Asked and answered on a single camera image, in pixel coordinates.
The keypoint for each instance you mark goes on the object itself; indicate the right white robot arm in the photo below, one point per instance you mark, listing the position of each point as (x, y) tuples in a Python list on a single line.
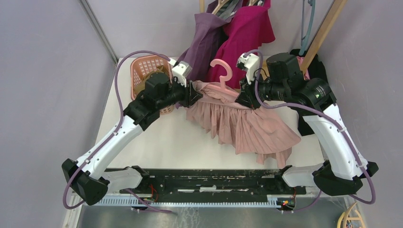
[(345, 168)]

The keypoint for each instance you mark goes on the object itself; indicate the wooden clothes rack frame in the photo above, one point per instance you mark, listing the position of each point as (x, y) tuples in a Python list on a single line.
[(286, 19)]

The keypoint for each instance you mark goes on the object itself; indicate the beige wooden hanger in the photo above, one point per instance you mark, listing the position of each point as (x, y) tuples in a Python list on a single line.
[(220, 4)]

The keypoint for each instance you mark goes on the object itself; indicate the purple pleated skirt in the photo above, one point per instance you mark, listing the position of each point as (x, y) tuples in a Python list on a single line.
[(209, 36)]

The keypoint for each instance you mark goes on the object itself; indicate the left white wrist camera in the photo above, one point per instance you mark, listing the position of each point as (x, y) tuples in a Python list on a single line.
[(180, 70)]

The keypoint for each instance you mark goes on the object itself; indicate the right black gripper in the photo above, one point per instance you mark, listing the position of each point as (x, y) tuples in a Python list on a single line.
[(246, 96)]

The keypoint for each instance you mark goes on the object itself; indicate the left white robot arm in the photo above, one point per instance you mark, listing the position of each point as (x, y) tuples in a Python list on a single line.
[(88, 177)]

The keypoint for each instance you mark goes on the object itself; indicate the tan brown skirt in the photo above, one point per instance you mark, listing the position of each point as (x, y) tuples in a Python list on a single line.
[(141, 86)]

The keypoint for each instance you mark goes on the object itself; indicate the pink pleated skirt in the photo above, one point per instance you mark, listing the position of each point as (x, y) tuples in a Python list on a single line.
[(260, 131)]

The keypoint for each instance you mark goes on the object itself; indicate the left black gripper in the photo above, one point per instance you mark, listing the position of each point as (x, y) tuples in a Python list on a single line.
[(191, 95)]

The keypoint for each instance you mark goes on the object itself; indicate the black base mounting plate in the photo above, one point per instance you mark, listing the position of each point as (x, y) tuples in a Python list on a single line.
[(214, 186)]

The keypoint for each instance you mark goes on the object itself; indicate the magenta skirt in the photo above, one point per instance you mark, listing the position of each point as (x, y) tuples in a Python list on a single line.
[(249, 29)]

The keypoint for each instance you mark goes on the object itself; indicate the pink plastic hanger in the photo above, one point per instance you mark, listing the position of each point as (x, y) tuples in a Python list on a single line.
[(223, 79)]

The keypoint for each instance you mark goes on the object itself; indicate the wooden hanger on floor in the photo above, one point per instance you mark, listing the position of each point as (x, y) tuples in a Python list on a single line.
[(351, 218)]

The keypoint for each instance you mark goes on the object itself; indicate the orange plastic basket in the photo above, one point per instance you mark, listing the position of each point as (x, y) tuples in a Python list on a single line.
[(142, 68)]

